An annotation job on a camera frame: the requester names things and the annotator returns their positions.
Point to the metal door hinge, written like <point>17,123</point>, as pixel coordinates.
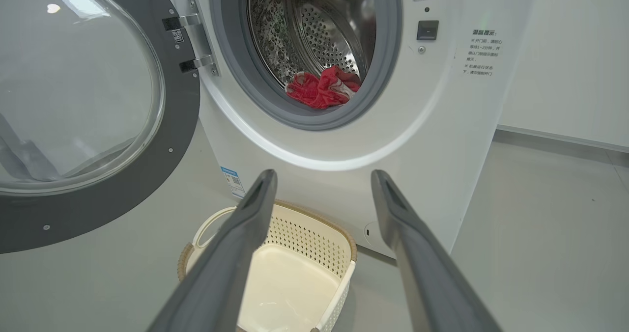
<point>199,32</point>

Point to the stainless steel washer drum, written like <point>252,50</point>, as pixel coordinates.
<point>319,27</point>

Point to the round filter cover flap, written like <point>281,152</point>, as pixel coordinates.
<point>376,236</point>

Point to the washing machine glass door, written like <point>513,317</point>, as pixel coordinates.
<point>182,125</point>

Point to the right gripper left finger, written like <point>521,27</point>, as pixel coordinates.
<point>221,273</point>

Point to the grey rubber door gasket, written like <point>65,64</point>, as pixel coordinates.
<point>378,76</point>

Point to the white front-load washing machine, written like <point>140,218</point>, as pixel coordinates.
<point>417,150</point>

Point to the red garment with white trim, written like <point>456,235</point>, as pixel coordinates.
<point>339,84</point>

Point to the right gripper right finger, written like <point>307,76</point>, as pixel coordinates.
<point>422,273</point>

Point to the cream perforated laundry basket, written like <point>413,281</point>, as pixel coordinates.
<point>304,243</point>

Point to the blue energy label sticker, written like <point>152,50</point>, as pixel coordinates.
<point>232,180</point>

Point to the black door latch socket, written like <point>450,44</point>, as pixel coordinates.
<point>427,30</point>

